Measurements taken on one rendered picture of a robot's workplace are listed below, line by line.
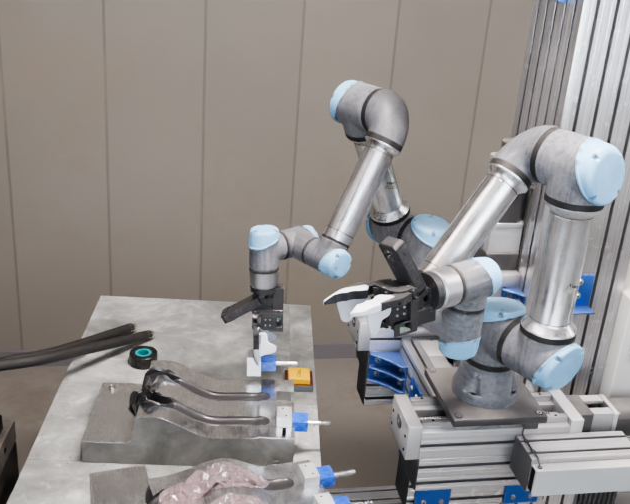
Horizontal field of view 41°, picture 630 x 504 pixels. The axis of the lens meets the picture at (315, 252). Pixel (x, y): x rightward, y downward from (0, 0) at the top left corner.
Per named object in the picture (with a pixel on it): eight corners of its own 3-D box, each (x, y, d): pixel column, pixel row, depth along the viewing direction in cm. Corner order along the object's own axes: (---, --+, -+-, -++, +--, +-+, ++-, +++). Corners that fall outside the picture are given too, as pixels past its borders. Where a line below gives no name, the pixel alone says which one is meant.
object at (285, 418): (328, 426, 208) (330, 408, 206) (329, 438, 204) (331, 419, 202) (276, 424, 208) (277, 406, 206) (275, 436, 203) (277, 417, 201)
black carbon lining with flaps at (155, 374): (270, 398, 217) (271, 366, 213) (269, 435, 202) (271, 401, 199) (134, 392, 215) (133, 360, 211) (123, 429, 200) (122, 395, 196)
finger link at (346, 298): (324, 329, 142) (374, 322, 145) (324, 296, 140) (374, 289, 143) (318, 323, 145) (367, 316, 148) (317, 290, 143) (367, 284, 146)
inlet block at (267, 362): (296, 368, 225) (297, 349, 224) (296, 376, 221) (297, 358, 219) (247, 367, 225) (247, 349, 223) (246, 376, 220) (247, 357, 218)
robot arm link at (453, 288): (463, 271, 149) (432, 260, 155) (445, 276, 146) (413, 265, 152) (462, 311, 151) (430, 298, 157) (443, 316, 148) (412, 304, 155)
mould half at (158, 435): (291, 408, 226) (294, 365, 220) (292, 469, 202) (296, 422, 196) (103, 401, 223) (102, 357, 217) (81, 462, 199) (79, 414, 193)
